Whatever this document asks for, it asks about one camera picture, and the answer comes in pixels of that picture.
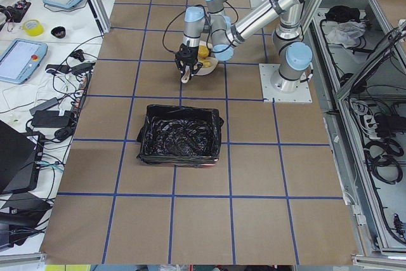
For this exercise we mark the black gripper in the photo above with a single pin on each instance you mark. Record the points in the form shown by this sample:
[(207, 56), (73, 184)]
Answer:
[(185, 52)]

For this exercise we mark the yellow trash ball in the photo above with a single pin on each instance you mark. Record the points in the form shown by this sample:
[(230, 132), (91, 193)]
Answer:
[(203, 51)]

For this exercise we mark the beige plastic dustpan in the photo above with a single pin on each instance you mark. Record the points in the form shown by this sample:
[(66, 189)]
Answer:
[(185, 77)]

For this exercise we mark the yellow green sponge trash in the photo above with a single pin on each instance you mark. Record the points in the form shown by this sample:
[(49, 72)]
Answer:
[(207, 64)]

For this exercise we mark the black lined trash bin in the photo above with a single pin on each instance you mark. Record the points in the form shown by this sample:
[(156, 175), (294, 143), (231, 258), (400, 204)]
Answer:
[(180, 135)]

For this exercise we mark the small black bowl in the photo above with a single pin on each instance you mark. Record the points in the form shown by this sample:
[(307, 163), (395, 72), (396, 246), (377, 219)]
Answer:
[(59, 32)]

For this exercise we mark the black power adapter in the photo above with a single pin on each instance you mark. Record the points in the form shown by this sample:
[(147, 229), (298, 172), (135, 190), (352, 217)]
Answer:
[(52, 118)]

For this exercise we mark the yellow tape roll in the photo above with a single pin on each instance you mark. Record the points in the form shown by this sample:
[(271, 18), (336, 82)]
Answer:
[(33, 27)]

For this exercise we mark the white crumpled cloth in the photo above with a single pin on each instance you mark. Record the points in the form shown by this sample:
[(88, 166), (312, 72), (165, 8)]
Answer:
[(347, 34)]

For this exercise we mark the lower blue teach pendant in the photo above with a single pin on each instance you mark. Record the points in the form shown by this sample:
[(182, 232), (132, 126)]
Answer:
[(21, 59)]

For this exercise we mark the black laptop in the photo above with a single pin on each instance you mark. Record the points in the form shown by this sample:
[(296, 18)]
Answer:
[(20, 157)]

